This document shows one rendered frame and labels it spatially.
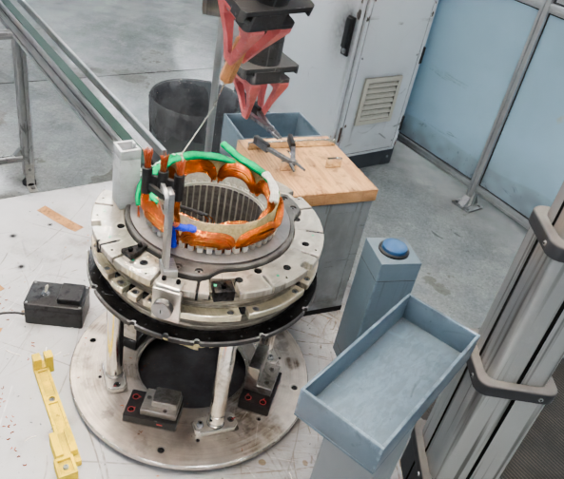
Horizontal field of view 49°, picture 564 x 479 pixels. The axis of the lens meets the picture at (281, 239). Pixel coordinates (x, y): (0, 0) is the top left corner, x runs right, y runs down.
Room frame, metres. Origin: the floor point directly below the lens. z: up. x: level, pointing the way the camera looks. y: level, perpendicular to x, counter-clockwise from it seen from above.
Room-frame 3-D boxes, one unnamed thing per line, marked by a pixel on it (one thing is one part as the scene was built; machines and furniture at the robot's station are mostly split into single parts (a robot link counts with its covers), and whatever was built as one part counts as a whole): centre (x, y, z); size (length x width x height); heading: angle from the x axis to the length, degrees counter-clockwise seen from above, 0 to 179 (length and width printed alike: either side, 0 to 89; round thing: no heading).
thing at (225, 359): (0.60, 0.04, 0.91); 0.02 x 0.02 x 0.21
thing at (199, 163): (0.78, 0.14, 1.12); 0.06 x 0.02 x 0.04; 126
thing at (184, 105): (2.33, 0.45, 0.39); 0.39 x 0.39 x 0.35
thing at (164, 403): (0.60, 0.13, 0.83); 0.05 x 0.04 x 0.02; 90
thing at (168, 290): (0.55, 0.12, 1.07); 0.04 x 0.02 x 0.05; 84
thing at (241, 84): (0.94, 0.09, 1.20); 0.07 x 0.07 x 0.09; 39
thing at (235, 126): (1.12, 0.06, 0.92); 0.17 x 0.11 x 0.28; 120
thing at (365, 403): (0.54, -0.17, 0.92); 0.25 x 0.11 x 0.28; 148
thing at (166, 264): (0.58, 0.13, 1.15); 0.03 x 0.02 x 0.12; 28
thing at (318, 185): (0.99, -0.02, 1.05); 0.20 x 0.19 x 0.02; 30
